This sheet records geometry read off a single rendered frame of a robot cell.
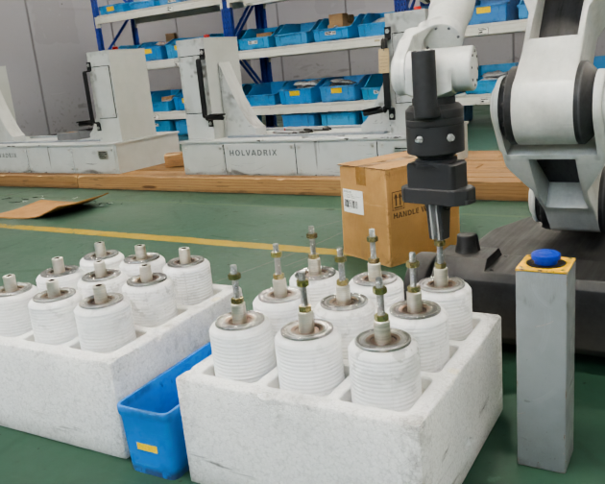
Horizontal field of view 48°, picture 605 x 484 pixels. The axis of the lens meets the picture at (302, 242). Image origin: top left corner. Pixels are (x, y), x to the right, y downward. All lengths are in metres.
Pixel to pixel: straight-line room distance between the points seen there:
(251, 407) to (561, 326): 0.45
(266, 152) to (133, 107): 1.15
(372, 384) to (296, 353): 0.12
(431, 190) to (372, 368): 0.31
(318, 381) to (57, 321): 0.53
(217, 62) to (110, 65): 0.73
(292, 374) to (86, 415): 0.43
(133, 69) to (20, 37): 4.10
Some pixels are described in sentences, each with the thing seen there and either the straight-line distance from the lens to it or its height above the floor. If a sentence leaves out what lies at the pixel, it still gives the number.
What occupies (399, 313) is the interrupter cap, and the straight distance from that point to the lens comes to 1.01.
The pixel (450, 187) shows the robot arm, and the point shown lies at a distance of 1.05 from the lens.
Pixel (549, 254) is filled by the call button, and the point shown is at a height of 0.33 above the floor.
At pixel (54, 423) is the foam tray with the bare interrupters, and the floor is 0.04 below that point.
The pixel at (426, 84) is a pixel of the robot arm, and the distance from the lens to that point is 1.00.
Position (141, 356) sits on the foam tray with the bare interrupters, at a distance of 1.22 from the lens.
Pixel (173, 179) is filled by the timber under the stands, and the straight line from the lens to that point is 3.82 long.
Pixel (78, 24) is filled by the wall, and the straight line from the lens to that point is 8.89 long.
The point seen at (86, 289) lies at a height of 0.24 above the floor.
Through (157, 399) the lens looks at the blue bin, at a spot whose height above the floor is 0.09.
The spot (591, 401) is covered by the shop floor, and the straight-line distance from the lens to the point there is 1.33.
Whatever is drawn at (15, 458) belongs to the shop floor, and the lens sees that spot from 1.34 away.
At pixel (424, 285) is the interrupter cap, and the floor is 0.25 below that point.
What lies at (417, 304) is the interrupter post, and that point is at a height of 0.26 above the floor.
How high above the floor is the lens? 0.62
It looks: 15 degrees down
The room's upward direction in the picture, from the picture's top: 5 degrees counter-clockwise
